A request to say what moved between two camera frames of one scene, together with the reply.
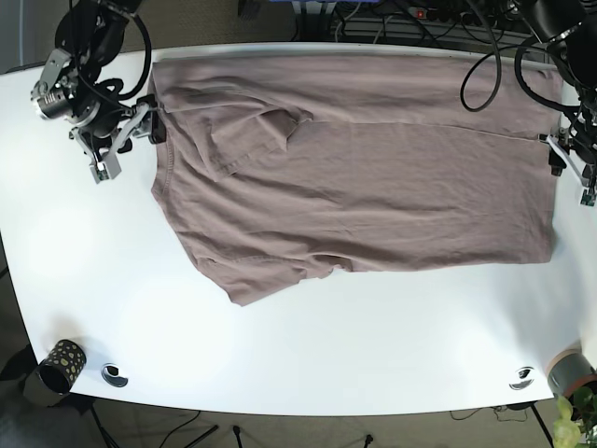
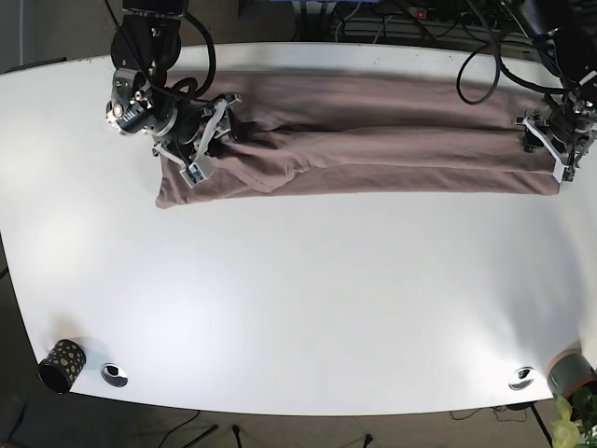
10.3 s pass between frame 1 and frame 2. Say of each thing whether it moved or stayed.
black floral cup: stayed
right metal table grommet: stayed
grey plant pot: stayed
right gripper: moved
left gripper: moved
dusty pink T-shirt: moved
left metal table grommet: stayed
